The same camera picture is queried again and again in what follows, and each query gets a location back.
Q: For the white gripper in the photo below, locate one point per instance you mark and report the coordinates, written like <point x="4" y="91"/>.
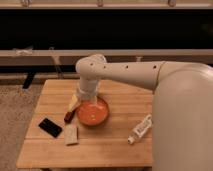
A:
<point x="86" y="90"/>

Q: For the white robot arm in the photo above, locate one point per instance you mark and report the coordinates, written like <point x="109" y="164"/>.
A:
<point x="182" y="107"/>

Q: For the orange bowl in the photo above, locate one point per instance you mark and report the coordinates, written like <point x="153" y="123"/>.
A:
<point x="91" y="114"/>

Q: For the beige snack bar packet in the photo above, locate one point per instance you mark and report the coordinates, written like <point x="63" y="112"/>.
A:
<point x="71" y="134"/>

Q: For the black rectangular phone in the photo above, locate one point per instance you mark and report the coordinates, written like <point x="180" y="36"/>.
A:
<point x="50" y="127"/>

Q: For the grey horizontal rail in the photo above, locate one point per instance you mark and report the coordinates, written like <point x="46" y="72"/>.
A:
<point x="30" y="57"/>

